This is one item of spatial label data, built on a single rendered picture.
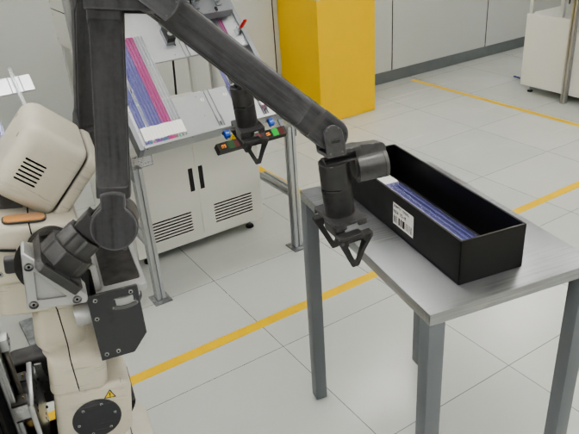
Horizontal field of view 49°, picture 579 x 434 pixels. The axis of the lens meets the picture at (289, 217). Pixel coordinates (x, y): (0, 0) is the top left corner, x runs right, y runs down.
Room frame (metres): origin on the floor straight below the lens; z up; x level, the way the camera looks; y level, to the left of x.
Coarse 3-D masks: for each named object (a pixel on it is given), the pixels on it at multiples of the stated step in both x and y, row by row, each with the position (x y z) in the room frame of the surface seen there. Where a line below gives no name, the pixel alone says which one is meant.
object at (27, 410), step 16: (16, 352) 1.27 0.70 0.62; (32, 352) 1.26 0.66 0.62; (16, 368) 1.22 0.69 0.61; (32, 368) 1.17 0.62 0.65; (32, 384) 1.11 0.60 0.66; (16, 400) 1.06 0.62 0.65; (32, 400) 1.05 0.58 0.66; (48, 400) 1.24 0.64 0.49; (16, 416) 1.05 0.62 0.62; (32, 416) 1.04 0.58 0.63; (48, 416) 1.19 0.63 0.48; (32, 432) 1.09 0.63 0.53; (48, 432) 1.11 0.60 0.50
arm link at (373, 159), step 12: (324, 132) 1.04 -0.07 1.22; (336, 132) 1.05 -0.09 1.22; (324, 144) 1.05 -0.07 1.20; (336, 144) 1.04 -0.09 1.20; (348, 144) 1.10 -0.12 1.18; (360, 144) 1.07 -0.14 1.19; (372, 144) 1.07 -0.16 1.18; (384, 144) 1.08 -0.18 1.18; (324, 156) 1.06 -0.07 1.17; (336, 156) 1.04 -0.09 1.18; (360, 156) 1.07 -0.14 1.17; (372, 156) 1.06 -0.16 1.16; (384, 156) 1.07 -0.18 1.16; (360, 168) 1.05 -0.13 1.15; (372, 168) 1.05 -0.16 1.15; (384, 168) 1.06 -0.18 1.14; (360, 180) 1.05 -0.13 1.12
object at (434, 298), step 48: (480, 192) 1.62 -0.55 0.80; (384, 240) 1.39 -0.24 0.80; (528, 240) 1.34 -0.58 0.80; (432, 288) 1.16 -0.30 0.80; (480, 288) 1.15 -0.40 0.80; (528, 288) 1.15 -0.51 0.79; (576, 288) 1.22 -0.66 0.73; (432, 336) 1.07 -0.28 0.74; (576, 336) 1.21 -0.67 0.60; (432, 384) 1.07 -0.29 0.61; (432, 432) 1.07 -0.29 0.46
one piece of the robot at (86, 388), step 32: (0, 224) 1.01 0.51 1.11; (32, 224) 1.03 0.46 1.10; (64, 224) 1.04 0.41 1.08; (0, 256) 1.00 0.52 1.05; (0, 288) 1.04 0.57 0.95; (64, 320) 1.09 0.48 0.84; (64, 352) 1.06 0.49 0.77; (96, 352) 1.07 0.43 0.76; (64, 384) 1.04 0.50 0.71; (96, 384) 1.06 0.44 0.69; (128, 384) 1.08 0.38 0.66; (64, 416) 1.03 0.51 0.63; (96, 416) 1.05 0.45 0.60; (128, 416) 1.07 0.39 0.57
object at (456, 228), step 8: (392, 184) 1.62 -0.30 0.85; (400, 184) 1.61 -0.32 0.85; (400, 192) 1.56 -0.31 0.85; (408, 192) 1.56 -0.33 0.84; (408, 200) 1.51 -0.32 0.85; (416, 200) 1.51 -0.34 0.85; (424, 200) 1.51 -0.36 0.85; (424, 208) 1.46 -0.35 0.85; (432, 208) 1.45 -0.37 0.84; (432, 216) 1.41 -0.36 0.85; (440, 216) 1.41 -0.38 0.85; (448, 216) 1.40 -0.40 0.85; (440, 224) 1.37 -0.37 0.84; (448, 224) 1.36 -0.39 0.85; (456, 224) 1.36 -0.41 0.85; (456, 232) 1.32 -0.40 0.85; (464, 232) 1.32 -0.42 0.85; (472, 232) 1.31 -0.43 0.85
